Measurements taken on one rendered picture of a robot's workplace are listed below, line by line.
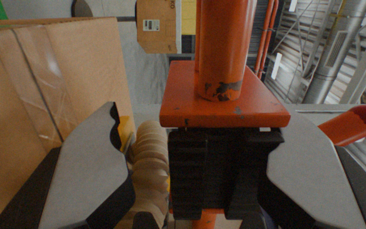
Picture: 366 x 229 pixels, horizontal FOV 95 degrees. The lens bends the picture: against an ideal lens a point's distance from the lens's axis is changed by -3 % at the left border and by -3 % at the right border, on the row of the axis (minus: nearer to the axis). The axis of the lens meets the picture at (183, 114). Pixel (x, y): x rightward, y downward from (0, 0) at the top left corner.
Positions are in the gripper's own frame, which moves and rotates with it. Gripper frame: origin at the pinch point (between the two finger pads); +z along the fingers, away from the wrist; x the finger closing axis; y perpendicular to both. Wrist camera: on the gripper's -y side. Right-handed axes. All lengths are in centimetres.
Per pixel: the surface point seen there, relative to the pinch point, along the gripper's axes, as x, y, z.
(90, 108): -11.5, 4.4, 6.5
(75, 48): -11.4, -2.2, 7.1
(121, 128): -10.4, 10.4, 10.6
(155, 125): -4.6, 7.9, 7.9
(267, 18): 308, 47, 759
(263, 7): 397, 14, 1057
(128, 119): -10.2, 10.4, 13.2
